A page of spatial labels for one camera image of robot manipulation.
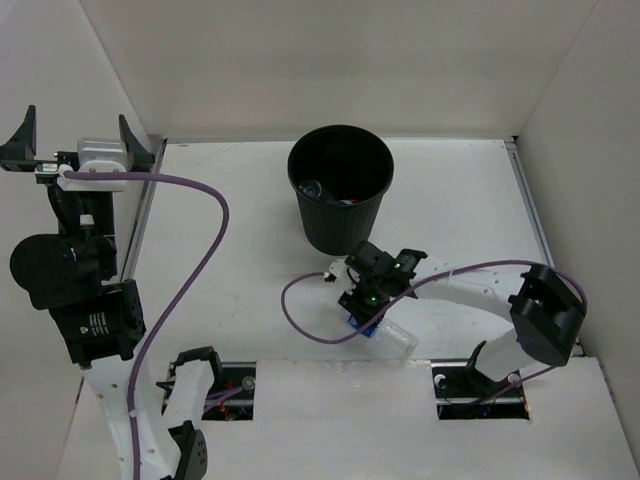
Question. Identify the clear unlabelled plastic bottle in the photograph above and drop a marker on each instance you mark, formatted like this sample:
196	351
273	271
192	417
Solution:
315	190

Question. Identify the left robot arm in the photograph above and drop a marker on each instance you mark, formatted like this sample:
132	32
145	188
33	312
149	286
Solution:
72	274

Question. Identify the black plastic waste bin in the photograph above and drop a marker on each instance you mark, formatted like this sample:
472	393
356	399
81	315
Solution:
353	163

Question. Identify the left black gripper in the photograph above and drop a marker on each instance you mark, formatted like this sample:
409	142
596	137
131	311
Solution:
25	163

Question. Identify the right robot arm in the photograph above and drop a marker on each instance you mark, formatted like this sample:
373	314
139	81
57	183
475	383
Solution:
482	287

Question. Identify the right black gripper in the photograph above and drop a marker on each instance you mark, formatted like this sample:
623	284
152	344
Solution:
354	305

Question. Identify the blue label water bottle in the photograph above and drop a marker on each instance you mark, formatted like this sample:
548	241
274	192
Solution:
384	340

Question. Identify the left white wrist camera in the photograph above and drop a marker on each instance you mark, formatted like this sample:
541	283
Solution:
96	156

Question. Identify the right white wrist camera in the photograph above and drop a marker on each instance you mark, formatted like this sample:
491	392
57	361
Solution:
341	274

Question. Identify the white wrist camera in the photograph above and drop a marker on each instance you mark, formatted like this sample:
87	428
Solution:
96	156
341	274

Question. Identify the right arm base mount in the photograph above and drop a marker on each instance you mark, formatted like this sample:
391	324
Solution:
464	394

